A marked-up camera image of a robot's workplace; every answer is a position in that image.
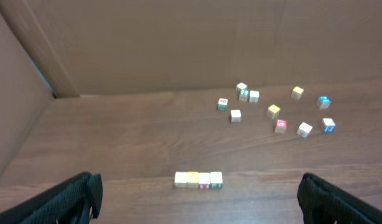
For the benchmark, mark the yellow block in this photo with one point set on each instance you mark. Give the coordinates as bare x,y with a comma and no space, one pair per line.
297,92
273,111

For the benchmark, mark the yellow block letter G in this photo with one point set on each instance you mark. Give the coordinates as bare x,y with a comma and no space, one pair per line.
192,179

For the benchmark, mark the white block blue side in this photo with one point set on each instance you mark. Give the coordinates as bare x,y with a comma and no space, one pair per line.
327,125

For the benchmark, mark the red letter wooden block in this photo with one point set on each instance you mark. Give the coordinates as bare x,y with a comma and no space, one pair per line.
280,126

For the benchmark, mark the white block teal side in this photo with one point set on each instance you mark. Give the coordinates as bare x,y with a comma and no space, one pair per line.
204,180

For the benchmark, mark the top white wooden block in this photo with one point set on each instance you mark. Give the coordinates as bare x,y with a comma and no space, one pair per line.
241,86

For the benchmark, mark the blue letter P block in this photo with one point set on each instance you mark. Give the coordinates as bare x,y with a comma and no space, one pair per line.
323,102

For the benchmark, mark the yellow top center block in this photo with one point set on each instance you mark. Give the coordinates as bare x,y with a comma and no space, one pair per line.
273,111

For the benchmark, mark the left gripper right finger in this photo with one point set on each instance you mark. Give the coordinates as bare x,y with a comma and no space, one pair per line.
322,202

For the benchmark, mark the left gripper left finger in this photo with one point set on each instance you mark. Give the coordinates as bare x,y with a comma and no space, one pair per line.
76,200

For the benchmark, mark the green sided picture block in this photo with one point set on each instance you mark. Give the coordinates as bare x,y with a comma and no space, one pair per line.
222,104

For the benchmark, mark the plain white wooden block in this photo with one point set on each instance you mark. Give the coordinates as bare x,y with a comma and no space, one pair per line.
235,116

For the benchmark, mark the white block red side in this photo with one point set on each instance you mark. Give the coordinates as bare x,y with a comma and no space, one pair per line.
180,180

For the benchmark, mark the green letter wooden block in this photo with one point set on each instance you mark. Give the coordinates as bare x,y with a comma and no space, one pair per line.
243,95

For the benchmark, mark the white block green side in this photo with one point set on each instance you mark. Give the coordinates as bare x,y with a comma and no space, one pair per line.
216,180

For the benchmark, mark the white block beside green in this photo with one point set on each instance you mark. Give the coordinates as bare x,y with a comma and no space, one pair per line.
253,96

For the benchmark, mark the yellow top far block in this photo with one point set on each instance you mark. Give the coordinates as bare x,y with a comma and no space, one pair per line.
297,92

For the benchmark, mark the white block red edge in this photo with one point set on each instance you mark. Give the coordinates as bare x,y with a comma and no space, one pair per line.
304,129

